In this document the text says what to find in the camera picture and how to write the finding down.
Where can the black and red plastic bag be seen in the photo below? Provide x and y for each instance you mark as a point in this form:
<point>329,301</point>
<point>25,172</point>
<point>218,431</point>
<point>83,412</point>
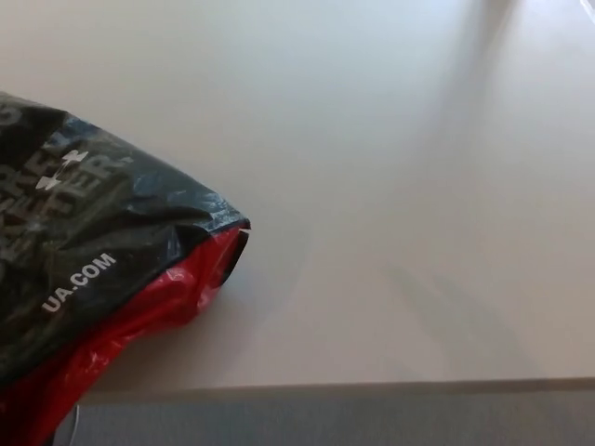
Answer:
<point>93,241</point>

